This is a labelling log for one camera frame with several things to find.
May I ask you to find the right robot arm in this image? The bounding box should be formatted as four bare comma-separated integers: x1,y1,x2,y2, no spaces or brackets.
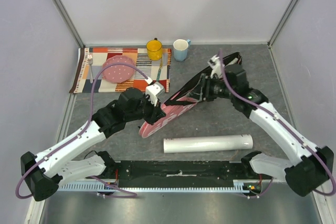
200,65,335,197

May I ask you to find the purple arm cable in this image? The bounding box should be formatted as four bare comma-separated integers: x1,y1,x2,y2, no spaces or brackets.
219,48,336,200
15,62,155,199

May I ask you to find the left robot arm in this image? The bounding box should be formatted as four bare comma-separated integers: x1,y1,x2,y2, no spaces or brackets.
15,83,166,201

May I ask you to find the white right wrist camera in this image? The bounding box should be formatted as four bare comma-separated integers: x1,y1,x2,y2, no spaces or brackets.
207,55,223,79

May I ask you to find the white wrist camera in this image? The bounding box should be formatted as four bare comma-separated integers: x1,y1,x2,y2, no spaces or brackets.
145,82,165,106
207,55,223,79

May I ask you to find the pink dotted plate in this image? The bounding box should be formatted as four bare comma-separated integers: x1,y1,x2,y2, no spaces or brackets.
102,56,135,83

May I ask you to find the white shuttlecock tube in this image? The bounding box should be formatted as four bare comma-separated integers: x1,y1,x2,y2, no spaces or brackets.
163,134,254,153

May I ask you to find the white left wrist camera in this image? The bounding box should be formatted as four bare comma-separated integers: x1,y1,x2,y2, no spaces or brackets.
145,82,165,106

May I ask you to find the aluminium frame rail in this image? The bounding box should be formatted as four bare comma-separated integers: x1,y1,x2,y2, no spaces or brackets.
52,0,85,48

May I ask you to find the colourful patchwork placemat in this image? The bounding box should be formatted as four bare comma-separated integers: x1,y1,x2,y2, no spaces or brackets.
69,47,171,93

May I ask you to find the yellow glass mug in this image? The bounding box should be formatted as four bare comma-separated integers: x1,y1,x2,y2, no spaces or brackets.
146,38,163,61

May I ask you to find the silver fork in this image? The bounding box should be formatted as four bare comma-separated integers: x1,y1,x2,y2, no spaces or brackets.
88,54,93,83

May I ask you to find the pink racket bag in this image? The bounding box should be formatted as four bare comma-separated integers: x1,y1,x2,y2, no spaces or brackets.
139,65,229,138

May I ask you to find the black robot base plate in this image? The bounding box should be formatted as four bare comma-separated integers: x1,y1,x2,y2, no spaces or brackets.
99,161,270,187

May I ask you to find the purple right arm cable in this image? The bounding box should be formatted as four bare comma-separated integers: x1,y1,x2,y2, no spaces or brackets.
219,48,336,200

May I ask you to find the white slotted cable duct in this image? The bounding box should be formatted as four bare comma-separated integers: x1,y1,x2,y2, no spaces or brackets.
58,180,249,193

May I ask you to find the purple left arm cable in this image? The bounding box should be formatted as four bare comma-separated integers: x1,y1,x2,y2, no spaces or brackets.
15,62,155,199

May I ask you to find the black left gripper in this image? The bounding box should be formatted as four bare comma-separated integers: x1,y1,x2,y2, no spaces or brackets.
125,93,166,125

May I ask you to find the light blue mug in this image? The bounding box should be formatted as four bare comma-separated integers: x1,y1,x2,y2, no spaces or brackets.
173,39,191,62

